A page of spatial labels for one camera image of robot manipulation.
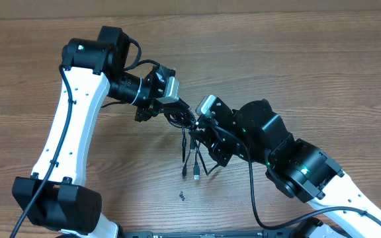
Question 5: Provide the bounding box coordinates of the thick black USB cable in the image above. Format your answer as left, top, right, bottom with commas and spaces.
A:
163, 107, 202, 181

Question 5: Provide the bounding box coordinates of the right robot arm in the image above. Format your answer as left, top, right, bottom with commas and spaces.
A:
191, 95, 381, 237

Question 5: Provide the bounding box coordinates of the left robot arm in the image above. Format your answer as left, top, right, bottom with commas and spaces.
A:
12, 26, 195, 237

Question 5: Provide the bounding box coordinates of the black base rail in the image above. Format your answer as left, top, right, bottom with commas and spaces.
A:
117, 216, 343, 238

